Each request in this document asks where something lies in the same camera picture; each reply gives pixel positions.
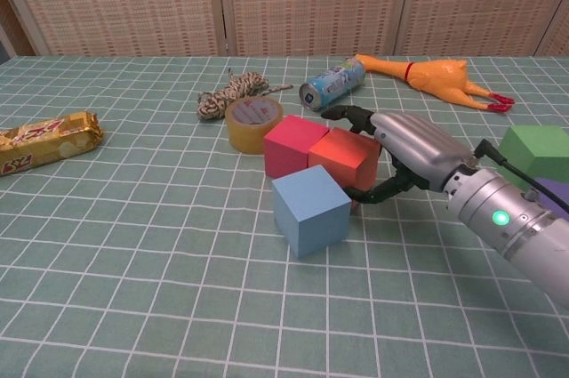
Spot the blue drink can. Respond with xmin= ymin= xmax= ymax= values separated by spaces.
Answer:
xmin=298 ymin=57 xmax=367 ymax=111

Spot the purple foam block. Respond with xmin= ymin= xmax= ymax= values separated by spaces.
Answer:
xmin=532 ymin=176 xmax=569 ymax=221

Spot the woven folding screen panel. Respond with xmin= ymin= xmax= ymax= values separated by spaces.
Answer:
xmin=0 ymin=0 xmax=230 ymax=57
xmin=535 ymin=0 xmax=569 ymax=57
xmin=217 ymin=0 xmax=417 ymax=57
xmin=395 ymin=0 xmax=569 ymax=57

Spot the clear packing tape roll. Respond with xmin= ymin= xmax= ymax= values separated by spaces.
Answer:
xmin=224 ymin=98 xmax=285 ymax=155

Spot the orange foam block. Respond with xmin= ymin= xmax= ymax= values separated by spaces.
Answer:
xmin=307 ymin=126 xmax=382 ymax=195

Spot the pink foam block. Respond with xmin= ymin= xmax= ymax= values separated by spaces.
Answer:
xmin=262 ymin=114 xmax=332 ymax=178

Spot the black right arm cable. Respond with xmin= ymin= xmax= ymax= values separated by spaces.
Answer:
xmin=473 ymin=138 xmax=569 ymax=215

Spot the gold snack pack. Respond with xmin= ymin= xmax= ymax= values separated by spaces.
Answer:
xmin=0 ymin=110 xmax=105 ymax=178

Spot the brown white rope bundle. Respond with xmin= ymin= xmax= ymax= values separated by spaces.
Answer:
xmin=196 ymin=67 xmax=294 ymax=122

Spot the light blue foam block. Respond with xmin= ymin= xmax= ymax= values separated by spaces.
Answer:
xmin=270 ymin=164 xmax=353 ymax=260

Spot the yellow rubber chicken toy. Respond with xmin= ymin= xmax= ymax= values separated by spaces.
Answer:
xmin=354 ymin=53 xmax=516 ymax=114

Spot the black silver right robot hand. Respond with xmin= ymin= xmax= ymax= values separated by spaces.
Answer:
xmin=320 ymin=105 xmax=475 ymax=205

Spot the green checked tablecloth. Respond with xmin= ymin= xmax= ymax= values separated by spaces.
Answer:
xmin=0 ymin=55 xmax=569 ymax=378

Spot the green foam block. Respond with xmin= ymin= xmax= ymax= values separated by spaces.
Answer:
xmin=496 ymin=125 xmax=569 ymax=184

